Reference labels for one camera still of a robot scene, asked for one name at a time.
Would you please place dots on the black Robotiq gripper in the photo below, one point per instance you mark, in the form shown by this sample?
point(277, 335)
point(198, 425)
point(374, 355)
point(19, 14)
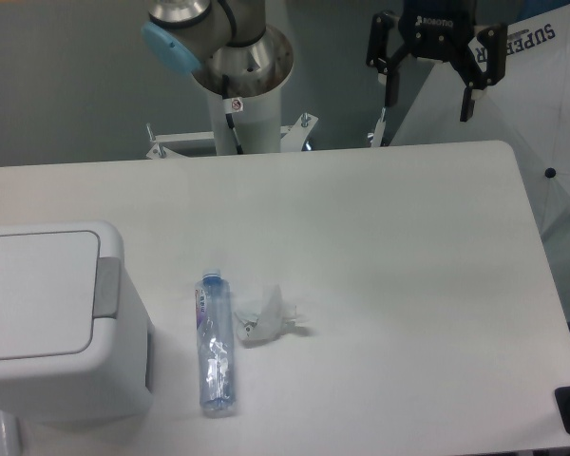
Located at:
point(438, 31)

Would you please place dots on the white trash can lid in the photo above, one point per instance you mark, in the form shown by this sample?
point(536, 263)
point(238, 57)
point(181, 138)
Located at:
point(47, 284)

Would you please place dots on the white trash can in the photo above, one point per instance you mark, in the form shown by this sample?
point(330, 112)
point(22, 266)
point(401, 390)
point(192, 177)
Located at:
point(111, 378)

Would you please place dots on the crumpled white tissue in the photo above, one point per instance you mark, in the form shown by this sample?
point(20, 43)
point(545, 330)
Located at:
point(265, 320)

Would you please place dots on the empty clear plastic bottle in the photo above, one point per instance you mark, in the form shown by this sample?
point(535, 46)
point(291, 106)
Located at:
point(215, 345)

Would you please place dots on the grey lid push button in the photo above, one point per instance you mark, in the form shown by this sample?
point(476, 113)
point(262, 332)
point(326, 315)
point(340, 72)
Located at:
point(107, 288)

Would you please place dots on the white pedestal base frame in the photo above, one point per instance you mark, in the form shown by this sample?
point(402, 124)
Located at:
point(294, 137)

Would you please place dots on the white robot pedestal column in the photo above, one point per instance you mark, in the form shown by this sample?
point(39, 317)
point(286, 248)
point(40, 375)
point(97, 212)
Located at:
point(248, 124)

